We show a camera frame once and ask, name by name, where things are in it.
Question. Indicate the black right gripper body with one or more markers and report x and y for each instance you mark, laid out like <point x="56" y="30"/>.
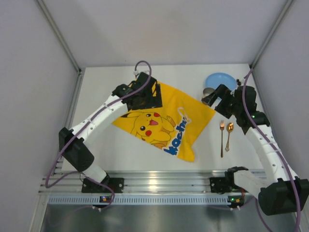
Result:
<point x="216" y="95"/>

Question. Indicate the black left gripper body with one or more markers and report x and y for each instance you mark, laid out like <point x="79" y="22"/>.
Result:
<point x="149" y="102"/>

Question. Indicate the steel cup with cork base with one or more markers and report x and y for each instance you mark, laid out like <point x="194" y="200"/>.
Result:
<point x="206" y="92"/>

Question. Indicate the yellow Pikachu cloth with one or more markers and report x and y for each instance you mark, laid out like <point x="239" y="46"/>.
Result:
<point x="174" y="127"/>

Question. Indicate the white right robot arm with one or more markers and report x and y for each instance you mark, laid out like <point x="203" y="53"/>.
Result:
<point x="282" y="191"/>

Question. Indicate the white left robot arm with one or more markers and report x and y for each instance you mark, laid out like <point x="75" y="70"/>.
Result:
<point x="74" y="143"/>

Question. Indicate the blue plastic plate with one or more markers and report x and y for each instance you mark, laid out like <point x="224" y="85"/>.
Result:
<point x="215" y="79"/>

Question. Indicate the copper spoon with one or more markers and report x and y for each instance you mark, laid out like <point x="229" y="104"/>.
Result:
<point x="229" y="129"/>

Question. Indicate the copper fork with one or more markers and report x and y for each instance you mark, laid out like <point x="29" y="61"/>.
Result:
<point x="222" y="127"/>

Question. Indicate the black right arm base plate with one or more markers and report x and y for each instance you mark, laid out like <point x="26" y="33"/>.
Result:
<point x="219" y="185"/>

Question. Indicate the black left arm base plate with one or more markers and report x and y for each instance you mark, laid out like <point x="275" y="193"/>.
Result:
<point x="116" y="184"/>

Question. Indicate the aluminium mounting rail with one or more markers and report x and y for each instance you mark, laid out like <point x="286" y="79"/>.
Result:
<point x="147" y="182"/>

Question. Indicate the perforated metal cable tray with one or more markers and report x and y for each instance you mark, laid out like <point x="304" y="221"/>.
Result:
<point x="146" y="200"/>

